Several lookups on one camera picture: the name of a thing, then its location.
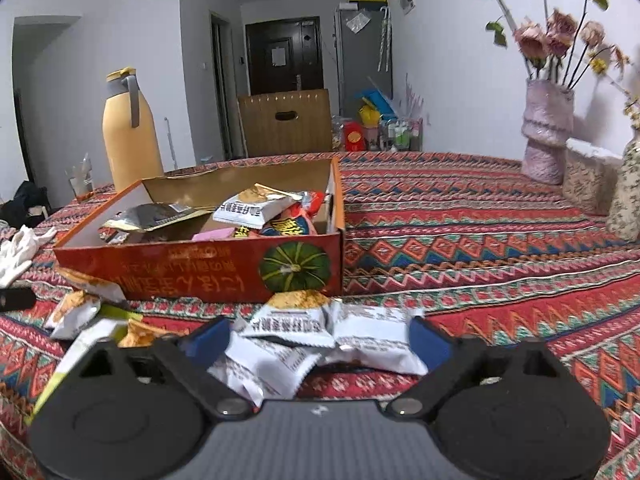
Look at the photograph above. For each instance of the red snack packet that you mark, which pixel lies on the red snack packet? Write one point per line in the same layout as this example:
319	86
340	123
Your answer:
314	202

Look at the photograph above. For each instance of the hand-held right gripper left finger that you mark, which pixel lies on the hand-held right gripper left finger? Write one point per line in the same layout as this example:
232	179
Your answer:
207	337

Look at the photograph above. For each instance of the dark door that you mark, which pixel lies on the dark door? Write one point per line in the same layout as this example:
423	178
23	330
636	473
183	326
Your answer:
285	75

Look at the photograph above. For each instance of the yellow bag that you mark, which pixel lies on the yellow bag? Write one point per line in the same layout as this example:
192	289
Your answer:
370	114

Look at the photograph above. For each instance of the floral ceramic vase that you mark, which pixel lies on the floral ceramic vase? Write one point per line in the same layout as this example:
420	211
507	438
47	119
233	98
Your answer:
627	195

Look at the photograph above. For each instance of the green white snack packet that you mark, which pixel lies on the green white snack packet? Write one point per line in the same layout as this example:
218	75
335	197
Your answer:
85	340

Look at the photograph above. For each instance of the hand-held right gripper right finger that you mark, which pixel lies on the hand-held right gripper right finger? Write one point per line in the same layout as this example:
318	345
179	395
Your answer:
427	342

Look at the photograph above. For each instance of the yellow thermos jug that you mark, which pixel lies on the yellow thermos jug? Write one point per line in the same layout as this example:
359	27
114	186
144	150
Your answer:
132	155

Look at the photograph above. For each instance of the red patterned tablecloth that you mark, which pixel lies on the red patterned tablecloth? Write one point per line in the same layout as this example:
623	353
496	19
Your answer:
475	240

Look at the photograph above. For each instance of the clear plastic bag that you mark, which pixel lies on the clear plastic bag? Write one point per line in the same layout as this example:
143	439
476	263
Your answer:
358	22

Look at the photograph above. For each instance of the pink textured vase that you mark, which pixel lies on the pink textured vase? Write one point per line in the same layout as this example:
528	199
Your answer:
547	130

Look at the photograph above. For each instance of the black silver snack packet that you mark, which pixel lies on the black silver snack packet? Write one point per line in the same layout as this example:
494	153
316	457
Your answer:
150	215

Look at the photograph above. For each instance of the paper notice on door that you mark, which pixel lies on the paper notice on door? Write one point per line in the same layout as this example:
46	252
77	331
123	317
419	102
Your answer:
278	56

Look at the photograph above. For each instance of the dark bag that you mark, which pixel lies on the dark bag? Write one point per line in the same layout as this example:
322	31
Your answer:
25	205

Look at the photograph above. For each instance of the red gift box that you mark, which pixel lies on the red gift box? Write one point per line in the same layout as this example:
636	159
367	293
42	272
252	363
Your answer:
354	136

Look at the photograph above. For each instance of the orange cardboard box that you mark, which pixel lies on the orange cardboard box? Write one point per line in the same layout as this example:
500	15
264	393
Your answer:
200	270

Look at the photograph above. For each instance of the brown cardboard box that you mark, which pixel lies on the brown cardboard box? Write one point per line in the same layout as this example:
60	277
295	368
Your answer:
285	135

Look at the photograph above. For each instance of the white gloves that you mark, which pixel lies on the white gloves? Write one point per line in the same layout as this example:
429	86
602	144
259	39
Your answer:
22	255

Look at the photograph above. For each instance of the striped umbrella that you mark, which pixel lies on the striped umbrella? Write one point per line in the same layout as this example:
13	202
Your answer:
384	40

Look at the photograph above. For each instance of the blue folder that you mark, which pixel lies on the blue folder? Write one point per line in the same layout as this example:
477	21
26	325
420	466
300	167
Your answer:
375	100

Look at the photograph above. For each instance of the grey refrigerator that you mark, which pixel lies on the grey refrigerator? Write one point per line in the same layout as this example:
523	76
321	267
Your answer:
362	75

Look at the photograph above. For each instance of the dried pink roses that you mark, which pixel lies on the dried pink roses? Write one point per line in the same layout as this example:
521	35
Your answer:
545	35

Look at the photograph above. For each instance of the pink snack packet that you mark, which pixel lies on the pink snack packet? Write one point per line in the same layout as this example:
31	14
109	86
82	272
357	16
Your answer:
212	235

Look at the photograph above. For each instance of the glass cup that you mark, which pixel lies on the glass cup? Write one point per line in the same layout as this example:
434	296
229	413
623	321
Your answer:
80	182

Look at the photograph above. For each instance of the clear container of seeds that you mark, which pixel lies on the clear container of seeds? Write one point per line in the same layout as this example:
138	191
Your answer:
590	180

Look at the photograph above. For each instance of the orange blue snack packet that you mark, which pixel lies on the orange blue snack packet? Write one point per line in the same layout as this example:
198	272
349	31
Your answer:
292	225

